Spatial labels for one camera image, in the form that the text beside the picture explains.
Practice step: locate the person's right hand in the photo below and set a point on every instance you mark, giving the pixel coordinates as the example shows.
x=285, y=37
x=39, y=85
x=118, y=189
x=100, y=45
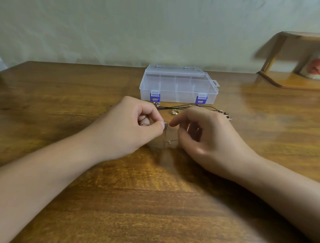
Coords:
x=215, y=142

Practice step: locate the person's left hand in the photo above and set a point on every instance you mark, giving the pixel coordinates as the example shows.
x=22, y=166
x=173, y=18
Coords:
x=122, y=127

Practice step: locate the clear plastic organizer box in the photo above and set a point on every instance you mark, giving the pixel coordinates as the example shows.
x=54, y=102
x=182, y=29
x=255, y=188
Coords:
x=179, y=85

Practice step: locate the person's right forearm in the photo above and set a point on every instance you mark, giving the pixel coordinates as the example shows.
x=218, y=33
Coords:
x=290, y=200

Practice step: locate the person's left forearm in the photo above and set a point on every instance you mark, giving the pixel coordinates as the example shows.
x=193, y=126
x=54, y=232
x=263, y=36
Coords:
x=37, y=185

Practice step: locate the wooden shelf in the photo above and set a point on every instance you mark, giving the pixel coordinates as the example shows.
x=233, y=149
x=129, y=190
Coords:
x=290, y=77

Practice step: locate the white printed mug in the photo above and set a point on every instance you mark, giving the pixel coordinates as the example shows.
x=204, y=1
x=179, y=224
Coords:
x=312, y=67

